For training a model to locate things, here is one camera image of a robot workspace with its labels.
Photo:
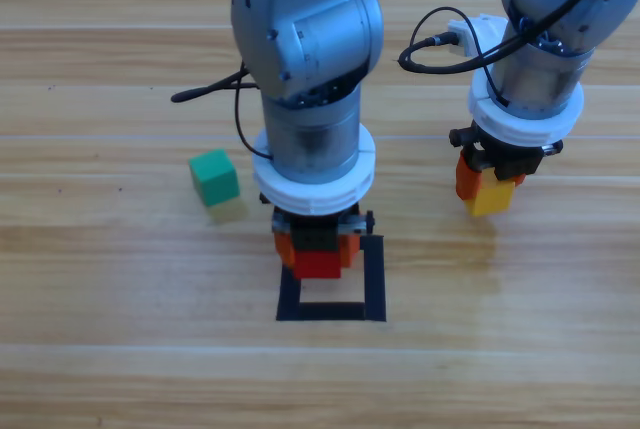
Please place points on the red wooden block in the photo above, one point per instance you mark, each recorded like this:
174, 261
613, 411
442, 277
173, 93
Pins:
317, 265

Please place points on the black tape square outline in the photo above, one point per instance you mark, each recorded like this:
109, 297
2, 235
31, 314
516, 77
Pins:
375, 279

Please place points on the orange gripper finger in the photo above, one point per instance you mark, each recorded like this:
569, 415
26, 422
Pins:
285, 251
467, 184
519, 180
349, 251

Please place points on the yellow wooden block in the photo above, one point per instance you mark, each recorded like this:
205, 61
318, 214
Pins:
492, 199

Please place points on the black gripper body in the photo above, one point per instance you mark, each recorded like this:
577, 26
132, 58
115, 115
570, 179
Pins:
510, 156
315, 241

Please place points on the green wooden block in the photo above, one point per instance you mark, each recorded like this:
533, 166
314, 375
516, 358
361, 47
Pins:
215, 179

